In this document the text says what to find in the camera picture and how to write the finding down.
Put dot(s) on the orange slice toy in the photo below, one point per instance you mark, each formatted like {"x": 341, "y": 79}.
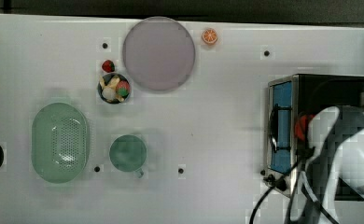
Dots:
{"x": 209, "y": 36}

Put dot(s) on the red ketchup bottle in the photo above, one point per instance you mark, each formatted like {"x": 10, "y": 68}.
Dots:
{"x": 301, "y": 126}

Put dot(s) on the green perforated oval basket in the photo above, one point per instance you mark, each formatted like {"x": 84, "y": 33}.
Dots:
{"x": 60, "y": 143}

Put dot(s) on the green mug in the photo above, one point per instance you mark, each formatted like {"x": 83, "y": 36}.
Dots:
{"x": 128, "y": 153}

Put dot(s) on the black toaster oven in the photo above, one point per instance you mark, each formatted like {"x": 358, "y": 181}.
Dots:
{"x": 289, "y": 98}

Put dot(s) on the dark bowl of toy food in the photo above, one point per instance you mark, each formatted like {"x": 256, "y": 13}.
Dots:
{"x": 113, "y": 88}

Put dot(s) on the purple round plate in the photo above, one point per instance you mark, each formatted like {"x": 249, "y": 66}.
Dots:
{"x": 159, "y": 54}

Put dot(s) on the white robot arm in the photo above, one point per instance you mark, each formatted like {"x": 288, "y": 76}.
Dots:
{"x": 336, "y": 137}

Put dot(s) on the red toy strawberry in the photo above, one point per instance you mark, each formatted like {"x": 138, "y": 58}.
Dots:
{"x": 108, "y": 66}

